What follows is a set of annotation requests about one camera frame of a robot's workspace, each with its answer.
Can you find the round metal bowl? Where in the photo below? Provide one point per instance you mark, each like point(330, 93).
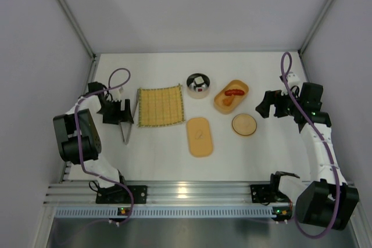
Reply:
point(190, 86)

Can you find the slotted grey cable duct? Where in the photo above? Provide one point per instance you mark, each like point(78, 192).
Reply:
point(167, 212)

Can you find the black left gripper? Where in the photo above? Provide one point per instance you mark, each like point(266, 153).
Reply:
point(115, 113)

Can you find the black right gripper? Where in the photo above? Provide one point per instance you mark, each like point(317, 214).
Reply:
point(278, 104)

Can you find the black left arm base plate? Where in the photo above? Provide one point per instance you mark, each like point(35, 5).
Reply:
point(136, 194)

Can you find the round beige lid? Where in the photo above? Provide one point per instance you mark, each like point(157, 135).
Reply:
point(244, 124)

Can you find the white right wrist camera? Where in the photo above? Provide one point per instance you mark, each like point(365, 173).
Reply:
point(292, 79)

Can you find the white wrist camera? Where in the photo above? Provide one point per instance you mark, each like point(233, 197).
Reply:
point(292, 79)
point(117, 93)

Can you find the right aluminium frame post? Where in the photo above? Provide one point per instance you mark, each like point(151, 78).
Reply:
point(314, 28)

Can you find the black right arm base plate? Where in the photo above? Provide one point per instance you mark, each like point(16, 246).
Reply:
point(263, 194)

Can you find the aluminium mounting rail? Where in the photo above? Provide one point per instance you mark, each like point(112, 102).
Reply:
point(162, 193)

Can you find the red sausage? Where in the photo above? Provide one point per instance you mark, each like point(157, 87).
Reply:
point(235, 92)

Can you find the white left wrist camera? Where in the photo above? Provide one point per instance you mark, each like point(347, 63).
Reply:
point(117, 93)

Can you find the beige oblong lunch box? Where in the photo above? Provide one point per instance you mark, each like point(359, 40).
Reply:
point(218, 99)

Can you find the beige oblong lunch box lid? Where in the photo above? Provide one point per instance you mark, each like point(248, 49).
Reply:
point(199, 137)

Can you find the metal tongs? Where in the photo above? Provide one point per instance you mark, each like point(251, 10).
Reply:
point(126, 127)

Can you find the aluminium frame post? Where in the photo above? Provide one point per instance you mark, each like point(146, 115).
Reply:
point(314, 28)
point(76, 28)

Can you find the left aluminium frame post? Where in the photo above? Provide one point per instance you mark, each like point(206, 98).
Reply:
point(76, 28)

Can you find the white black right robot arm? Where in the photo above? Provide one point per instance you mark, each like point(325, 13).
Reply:
point(327, 200)

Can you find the woven bamboo tray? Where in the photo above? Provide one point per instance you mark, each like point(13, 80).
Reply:
point(161, 107)

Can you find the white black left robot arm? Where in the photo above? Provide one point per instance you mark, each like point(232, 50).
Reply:
point(79, 142)

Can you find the white sushi roll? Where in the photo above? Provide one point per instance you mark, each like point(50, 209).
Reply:
point(198, 81)

